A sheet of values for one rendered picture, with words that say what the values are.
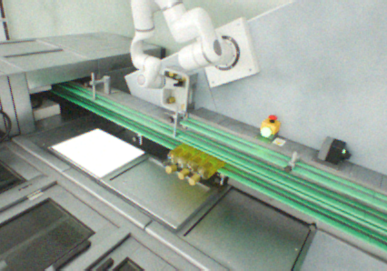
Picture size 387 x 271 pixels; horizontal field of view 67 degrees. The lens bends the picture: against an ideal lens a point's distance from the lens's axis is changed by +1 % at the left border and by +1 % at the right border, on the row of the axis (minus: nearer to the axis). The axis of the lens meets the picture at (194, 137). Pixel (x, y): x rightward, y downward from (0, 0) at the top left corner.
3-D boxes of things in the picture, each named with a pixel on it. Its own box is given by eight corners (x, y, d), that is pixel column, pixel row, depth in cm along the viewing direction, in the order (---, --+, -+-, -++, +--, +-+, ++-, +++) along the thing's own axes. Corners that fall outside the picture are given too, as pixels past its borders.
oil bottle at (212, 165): (217, 158, 150) (193, 176, 134) (219, 149, 147) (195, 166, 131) (227, 163, 147) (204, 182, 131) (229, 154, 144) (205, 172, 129)
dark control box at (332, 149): (322, 150, 130) (316, 157, 124) (327, 135, 127) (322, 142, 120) (341, 157, 127) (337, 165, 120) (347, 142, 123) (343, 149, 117)
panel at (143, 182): (98, 131, 186) (47, 151, 160) (97, 126, 184) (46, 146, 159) (217, 193, 145) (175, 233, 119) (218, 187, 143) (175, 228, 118)
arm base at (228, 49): (207, 38, 137) (189, 39, 125) (230, 28, 130) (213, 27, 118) (216, 70, 139) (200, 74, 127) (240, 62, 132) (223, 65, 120)
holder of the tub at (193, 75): (170, 109, 175) (162, 113, 169) (173, 65, 162) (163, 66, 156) (193, 119, 167) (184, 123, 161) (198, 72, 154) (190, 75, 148)
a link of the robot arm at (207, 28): (171, 9, 113) (204, -8, 104) (194, 67, 121) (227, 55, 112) (157, 14, 106) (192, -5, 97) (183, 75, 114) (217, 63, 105)
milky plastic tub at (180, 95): (170, 102, 172) (160, 105, 166) (172, 64, 161) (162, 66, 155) (193, 111, 164) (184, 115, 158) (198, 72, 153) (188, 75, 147)
